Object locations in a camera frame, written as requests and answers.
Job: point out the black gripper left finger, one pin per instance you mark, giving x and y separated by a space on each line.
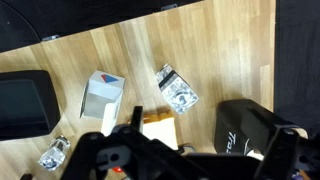
137 117

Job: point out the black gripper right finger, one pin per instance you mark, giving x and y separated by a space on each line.
261 128

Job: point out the metal table bracket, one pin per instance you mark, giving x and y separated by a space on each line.
50 37
169 6

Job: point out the white cardboard carton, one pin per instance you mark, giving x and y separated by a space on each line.
101 96

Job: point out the black trash bin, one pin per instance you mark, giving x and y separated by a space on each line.
230 126

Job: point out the black rectangular tray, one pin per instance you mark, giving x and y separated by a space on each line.
25 103

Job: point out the toy bread slice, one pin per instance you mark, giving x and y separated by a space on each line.
161 129

